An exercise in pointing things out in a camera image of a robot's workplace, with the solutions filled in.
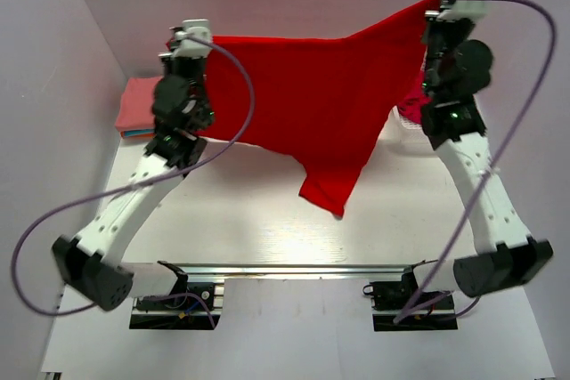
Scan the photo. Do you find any red t shirt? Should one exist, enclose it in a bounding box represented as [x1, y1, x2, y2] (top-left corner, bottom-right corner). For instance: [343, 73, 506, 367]
[205, 0, 441, 217]

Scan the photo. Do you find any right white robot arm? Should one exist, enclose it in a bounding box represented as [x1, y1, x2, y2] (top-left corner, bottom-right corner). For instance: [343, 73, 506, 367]
[402, 11, 553, 308]

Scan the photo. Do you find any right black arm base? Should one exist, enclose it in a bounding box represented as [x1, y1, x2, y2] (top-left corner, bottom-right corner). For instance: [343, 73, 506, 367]
[362, 260, 458, 332]

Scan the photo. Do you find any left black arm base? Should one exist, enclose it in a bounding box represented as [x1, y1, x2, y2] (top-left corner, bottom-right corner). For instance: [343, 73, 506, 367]
[129, 261, 224, 331]

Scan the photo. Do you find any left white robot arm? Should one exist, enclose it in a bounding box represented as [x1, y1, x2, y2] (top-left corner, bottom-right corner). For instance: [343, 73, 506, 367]
[52, 53, 214, 311]

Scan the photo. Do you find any folded pink t shirt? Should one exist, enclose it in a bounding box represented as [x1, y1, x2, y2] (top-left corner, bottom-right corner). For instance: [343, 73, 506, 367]
[115, 77, 161, 135]

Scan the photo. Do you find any folded teal t shirt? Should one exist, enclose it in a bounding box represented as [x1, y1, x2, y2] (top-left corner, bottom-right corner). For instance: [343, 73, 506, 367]
[122, 129, 153, 133]

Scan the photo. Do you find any crumpled magenta t shirt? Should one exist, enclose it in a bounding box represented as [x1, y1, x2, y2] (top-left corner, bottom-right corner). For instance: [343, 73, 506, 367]
[396, 71, 429, 125]

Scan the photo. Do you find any folded orange t shirt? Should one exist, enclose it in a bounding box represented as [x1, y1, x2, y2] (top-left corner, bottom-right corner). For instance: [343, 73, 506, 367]
[121, 132, 154, 139]

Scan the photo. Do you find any white plastic basket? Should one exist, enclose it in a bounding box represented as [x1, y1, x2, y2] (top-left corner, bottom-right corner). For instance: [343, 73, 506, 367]
[392, 107, 428, 143]

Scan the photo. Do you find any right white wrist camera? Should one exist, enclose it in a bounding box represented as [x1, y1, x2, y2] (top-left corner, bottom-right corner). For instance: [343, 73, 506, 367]
[424, 0, 488, 22]

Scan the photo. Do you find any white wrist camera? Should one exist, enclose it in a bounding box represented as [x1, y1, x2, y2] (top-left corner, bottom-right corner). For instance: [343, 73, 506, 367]
[424, 0, 488, 22]
[167, 19, 213, 59]

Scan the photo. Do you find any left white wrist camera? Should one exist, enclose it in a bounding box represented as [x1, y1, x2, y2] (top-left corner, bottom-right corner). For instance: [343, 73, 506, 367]
[167, 19, 213, 59]

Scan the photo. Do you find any aluminium table rail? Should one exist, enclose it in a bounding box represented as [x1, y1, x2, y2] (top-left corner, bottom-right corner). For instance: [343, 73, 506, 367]
[176, 263, 411, 283]

